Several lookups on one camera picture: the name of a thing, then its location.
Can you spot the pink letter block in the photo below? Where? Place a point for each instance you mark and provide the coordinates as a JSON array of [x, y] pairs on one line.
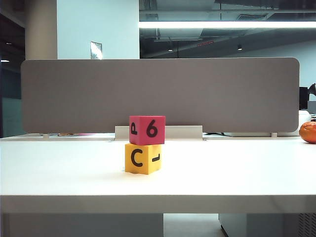
[[142, 138]]

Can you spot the yellow letter block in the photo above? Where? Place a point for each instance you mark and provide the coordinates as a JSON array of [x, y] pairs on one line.
[[144, 168]]

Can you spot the grey fabric desk divider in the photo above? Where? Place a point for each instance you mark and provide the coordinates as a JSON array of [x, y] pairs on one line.
[[160, 89]]

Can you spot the colourful flat papers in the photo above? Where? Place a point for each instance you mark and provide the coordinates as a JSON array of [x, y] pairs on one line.
[[74, 134]]

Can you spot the long ceiling light strip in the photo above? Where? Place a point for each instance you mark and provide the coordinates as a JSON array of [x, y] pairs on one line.
[[222, 24]]

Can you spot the grey under-desk panel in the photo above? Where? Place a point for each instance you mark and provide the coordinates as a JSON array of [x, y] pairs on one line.
[[86, 225]]

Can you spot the black monitor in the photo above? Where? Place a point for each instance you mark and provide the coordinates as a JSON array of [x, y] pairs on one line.
[[304, 98]]

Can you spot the orange ball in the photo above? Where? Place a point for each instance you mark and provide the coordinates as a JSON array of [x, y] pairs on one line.
[[308, 133]]

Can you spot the white divider bracket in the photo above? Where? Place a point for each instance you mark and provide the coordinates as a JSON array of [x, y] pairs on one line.
[[184, 133]]

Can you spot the framed wall poster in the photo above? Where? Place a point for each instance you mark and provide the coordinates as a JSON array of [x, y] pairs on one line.
[[96, 50]]

